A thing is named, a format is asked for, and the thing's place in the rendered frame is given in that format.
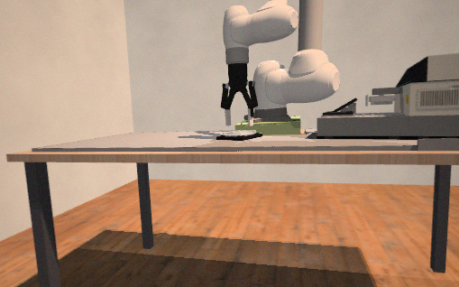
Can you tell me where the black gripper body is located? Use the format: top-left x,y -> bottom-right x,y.
228,63 -> 248,92

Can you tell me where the black rectangular frame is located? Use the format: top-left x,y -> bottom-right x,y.
216,133 -> 262,141

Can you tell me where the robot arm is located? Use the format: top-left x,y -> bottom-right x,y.
223,0 -> 340,123

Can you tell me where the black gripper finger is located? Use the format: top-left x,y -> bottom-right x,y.
237,80 -> 258,126
221,83 -> 236,126

